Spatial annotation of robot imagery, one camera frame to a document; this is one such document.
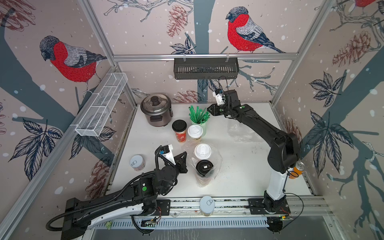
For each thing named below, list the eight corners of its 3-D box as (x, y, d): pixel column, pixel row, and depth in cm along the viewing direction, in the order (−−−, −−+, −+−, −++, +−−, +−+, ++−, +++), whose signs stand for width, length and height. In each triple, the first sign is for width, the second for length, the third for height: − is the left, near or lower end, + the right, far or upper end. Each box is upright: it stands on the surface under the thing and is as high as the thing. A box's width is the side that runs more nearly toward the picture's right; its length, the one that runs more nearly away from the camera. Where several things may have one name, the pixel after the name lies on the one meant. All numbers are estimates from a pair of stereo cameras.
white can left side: (131, 171, 88) (127, 167, 83) (135, 159, 93) (131, 154, 88) (143, 171, 88) (140, 167, 83) (146, 159, 93) (143, 154, 88)
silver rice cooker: (146, 131, 107) (137, 112, 91) (151, 112, 120) (144, 92, 103) (171, 131, 107) (166, 112, 91) (173, 112, 119) (170, 92, 103)
